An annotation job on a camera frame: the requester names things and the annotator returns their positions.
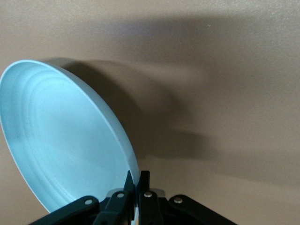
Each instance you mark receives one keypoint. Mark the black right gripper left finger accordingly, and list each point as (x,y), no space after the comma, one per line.
(117,206)

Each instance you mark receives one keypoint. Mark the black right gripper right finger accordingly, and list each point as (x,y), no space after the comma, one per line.
(150,208)

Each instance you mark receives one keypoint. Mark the light blue plate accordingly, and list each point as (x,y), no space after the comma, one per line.
(58,129)

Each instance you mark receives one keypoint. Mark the brown table cloth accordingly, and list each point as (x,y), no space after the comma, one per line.
(222,47)

